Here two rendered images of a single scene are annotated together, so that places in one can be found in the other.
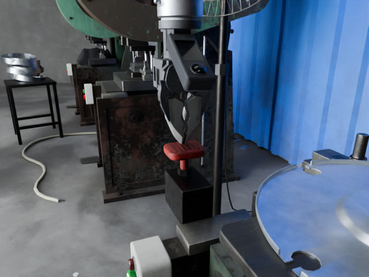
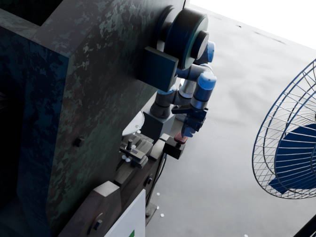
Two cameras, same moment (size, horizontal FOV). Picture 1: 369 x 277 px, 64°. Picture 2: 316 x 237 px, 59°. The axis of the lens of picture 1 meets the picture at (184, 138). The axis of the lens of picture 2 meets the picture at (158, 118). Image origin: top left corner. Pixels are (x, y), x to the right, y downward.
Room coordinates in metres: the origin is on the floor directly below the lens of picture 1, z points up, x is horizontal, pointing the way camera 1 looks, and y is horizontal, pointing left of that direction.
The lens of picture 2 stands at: (1.06, -0.93, 1.67)
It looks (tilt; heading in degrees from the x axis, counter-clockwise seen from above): 38 degrees down; 128
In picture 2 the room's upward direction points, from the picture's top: 16 degrees clockwise
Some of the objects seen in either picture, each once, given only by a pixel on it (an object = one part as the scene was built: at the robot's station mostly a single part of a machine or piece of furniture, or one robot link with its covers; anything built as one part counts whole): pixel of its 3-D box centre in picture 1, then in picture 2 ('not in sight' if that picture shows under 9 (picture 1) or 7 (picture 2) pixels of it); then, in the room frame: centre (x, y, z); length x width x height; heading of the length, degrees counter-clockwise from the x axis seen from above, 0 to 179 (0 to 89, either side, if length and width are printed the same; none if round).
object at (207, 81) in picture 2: not in sight; (204, 86); (0.53, 0.01, 1.07); 0.09 x 0.08 x 0.11; 130
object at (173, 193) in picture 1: (188, 217); (171, 154); (0.49, -0.01, 0.62); 0.10 x 0.06 x 0.20; 21
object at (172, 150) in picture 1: (184, 164); (179, 142); (0.51, 0.00, 0.72); 0.07 x 0.06 x 0.08; 111
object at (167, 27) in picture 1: (178, 57); (195, 115); (0.53, 0.01, 0.91); 0.09 x 0.08 x 0.12; 21
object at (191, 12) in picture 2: not in sight; (174, 43); (0.52, -0.26, 1.31); 0.22 x 0.12 x 0.22; 111
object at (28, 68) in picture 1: (31, 95); not in sight; (2.83, 1.47, 0.40); 0.45 x 0.40 x 0.79; 33
